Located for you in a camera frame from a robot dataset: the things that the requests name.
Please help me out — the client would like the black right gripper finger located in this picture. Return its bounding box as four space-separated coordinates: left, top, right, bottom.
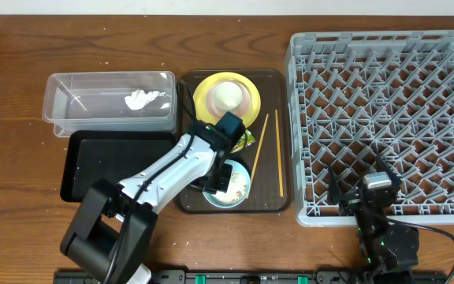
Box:
327 166 341 205
376 155 401 189

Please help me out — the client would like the light blue bowl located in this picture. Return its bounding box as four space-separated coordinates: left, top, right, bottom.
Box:
203 159 251 209

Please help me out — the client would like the wooden chopstick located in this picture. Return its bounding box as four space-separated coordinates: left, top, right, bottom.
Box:
247 114 269 199
274 109 285 198

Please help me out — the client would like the white paper cup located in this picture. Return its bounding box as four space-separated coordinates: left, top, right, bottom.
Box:
213 81 243 110

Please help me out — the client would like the white tissue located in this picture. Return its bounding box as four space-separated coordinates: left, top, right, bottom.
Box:
125 89 166 110

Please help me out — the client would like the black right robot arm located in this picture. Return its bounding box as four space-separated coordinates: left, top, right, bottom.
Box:
327 157 419 283

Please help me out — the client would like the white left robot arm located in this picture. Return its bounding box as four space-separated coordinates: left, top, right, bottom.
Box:
60 121 245 283

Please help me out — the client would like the grey dishwasher rack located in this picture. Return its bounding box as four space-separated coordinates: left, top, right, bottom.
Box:
285 30 454 227

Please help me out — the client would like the brown serving tray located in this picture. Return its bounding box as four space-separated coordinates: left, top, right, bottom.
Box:
177 69 292 214

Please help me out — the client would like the pink bowl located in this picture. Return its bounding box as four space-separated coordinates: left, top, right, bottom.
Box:
206 80 250 118

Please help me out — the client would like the black tray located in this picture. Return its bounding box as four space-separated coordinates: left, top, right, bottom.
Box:
60 130 176 202

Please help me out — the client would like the clear plastic bin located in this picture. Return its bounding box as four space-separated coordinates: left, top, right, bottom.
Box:
42 71 177 137

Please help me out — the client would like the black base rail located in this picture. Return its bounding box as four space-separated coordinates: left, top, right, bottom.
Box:
52 268 448 284

